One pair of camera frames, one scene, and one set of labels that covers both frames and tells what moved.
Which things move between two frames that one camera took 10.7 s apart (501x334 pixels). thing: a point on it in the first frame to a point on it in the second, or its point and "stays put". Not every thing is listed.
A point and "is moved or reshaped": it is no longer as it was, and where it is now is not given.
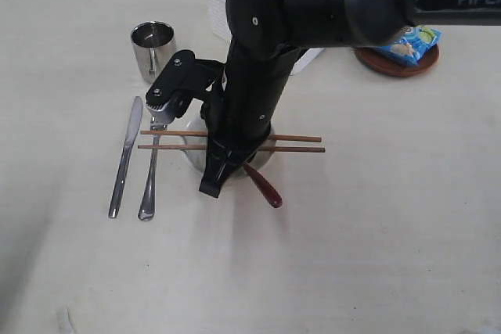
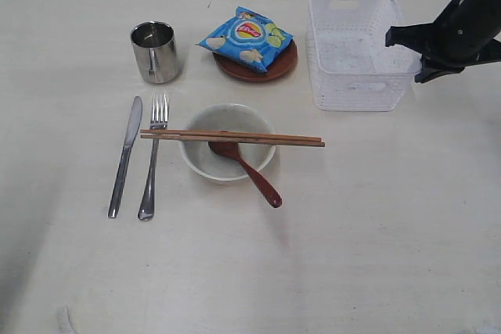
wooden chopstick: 271,149 to 232,140
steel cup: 153,43 stays put
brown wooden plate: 386,64 is moved or reshaped
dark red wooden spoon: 268,191 stays put
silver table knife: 123,165 stays put
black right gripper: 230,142 to 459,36
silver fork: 148,206 stays put
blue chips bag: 412,44 is moved or reshaped
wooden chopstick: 204,134 stays put
